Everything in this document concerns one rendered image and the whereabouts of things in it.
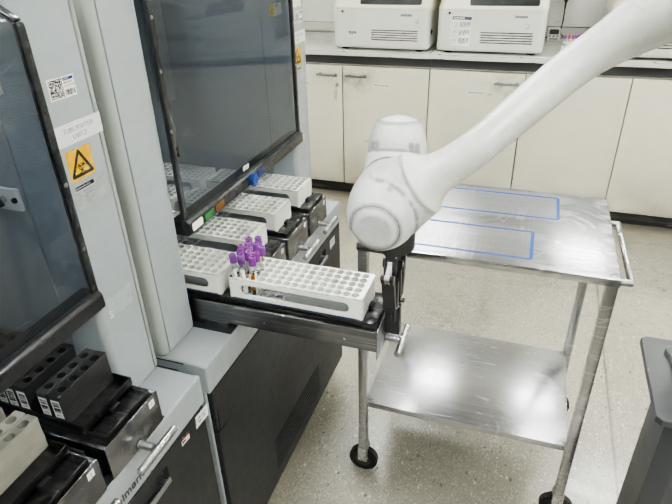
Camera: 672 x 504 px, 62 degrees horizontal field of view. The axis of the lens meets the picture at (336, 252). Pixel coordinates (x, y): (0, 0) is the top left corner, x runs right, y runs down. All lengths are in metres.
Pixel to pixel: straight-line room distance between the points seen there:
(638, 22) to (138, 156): 0.80
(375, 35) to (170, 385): 2.58
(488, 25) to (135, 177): 2.49
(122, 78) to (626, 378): 2.03
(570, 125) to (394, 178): 2.58
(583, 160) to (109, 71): 2.80
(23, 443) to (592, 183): 3.06
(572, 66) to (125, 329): 0.85
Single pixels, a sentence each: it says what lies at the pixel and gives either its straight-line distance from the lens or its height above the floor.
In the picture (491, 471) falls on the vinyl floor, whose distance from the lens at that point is 1.97.
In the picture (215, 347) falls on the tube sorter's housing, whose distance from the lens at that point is 1.23.
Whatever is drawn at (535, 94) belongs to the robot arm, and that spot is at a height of 1.28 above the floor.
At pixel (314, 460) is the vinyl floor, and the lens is 1.95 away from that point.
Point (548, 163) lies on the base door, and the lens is 3.41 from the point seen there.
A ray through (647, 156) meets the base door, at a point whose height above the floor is 0.42.
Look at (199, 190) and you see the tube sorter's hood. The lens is 1.20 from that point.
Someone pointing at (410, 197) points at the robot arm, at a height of 1.16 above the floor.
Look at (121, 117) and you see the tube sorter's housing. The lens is 1.01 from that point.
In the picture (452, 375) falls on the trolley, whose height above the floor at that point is 0.28.
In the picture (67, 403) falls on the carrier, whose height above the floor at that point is 0.86.
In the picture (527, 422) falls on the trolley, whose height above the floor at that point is 0.28.
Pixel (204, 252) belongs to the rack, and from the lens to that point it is 1.31.
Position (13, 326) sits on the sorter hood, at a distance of 0.89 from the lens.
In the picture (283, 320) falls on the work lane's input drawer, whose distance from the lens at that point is 1.18.
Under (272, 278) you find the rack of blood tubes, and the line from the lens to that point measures 1.18.
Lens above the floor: 1.49
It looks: 30 degrees down
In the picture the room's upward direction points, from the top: 2 degrees counter-clockwise
